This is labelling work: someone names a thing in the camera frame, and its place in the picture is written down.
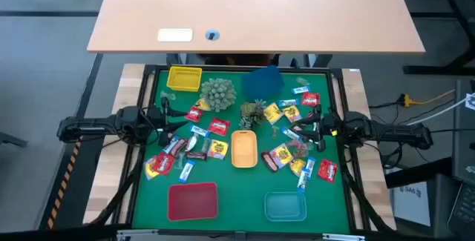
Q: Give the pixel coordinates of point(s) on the brown candy bar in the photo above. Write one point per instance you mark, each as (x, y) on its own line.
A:
(297, 127)
(179, 147)
(269, 161)
(196, 155)

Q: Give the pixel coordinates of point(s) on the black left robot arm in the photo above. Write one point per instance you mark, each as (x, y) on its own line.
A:
(92, 128)

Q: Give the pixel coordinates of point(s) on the black furniture leg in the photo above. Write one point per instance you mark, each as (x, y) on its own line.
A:
(11, 139)

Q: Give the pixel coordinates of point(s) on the teal plastic bin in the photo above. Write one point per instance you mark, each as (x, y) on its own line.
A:
(285, 206)

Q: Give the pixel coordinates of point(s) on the green table mat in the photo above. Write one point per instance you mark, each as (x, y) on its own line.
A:
(241, 196)

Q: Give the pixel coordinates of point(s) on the round pale green plant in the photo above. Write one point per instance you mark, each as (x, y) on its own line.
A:
(218, 94)

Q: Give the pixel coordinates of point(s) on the black yellow hazard tape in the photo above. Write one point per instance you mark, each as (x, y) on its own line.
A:
(63, 185)

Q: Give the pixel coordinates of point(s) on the silver candy bar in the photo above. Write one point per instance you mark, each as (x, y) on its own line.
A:
(192, 142)

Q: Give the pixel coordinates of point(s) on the white rectangular desk plate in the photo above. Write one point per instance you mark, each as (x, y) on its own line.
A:
(175, 35)

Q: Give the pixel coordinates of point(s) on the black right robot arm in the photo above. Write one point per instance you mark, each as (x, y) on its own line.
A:
(389, 131)

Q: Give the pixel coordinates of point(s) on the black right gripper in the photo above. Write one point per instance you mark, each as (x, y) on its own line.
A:
(328, 126)

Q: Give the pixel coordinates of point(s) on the red plastic bin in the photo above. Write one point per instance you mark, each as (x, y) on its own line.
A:
(193, 201)

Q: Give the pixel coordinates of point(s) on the silver metal bracket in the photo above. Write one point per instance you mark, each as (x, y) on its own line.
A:
(135, 233)
(343, 237)

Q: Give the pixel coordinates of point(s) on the white cardboard box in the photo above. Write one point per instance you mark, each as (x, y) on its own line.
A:
(410, 200)

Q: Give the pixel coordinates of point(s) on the beige wooden desk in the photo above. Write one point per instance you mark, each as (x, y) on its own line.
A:
(256, 11)

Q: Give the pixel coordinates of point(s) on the black keyboard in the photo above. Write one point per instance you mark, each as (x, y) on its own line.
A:
(464, 207)

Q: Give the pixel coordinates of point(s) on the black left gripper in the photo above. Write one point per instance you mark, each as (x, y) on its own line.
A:
(157, 120)

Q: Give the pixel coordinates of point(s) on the black table frame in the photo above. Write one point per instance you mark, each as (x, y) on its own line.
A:
(222, 68)

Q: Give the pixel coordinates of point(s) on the blue white Hershey's bar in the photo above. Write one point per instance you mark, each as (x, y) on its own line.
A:
(303, 180)
(199, 130)
(171, 144)
(290, 133)
(310, 167)
(186, 171)
(288, 102)
(300, 90)

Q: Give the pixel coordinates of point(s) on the black computer case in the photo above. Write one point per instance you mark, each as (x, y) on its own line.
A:
(464, 141)

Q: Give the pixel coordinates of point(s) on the red Skittles packet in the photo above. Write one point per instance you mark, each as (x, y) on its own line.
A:
(163, 163)
(193, 114)
(310, 99)
(219, 126)
(327, 170)

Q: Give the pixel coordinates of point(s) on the orange plastic bin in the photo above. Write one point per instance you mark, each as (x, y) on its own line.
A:
(244, 149)

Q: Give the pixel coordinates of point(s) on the yellow Sour Patch packet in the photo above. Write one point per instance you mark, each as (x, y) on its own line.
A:
(281, 155)
(217, 149)
(292, 113)

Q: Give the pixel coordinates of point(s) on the mixed succulent potted plant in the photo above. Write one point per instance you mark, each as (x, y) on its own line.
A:
(252, 114)

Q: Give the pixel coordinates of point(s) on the yellow candy packet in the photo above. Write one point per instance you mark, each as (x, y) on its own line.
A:
(272, 113)
(297, 166)
(149, 168)
(203, 104)

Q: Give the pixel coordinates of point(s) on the blue plastic bin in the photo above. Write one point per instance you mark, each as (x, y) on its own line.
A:
(262, 82)

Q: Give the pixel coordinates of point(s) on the black desk frame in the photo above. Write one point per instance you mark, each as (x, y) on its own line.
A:
(438, 69)

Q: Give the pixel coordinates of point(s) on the yellow mesh basket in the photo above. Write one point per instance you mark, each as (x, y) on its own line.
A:
(184, 79)

